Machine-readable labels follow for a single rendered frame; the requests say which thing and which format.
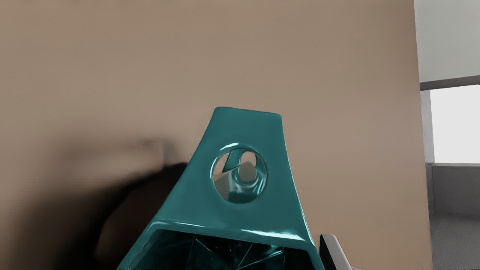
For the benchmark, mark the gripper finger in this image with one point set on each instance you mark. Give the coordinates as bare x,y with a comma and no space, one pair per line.
334,255

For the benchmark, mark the teal faceted mug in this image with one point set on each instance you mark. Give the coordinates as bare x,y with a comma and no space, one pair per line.
195,202

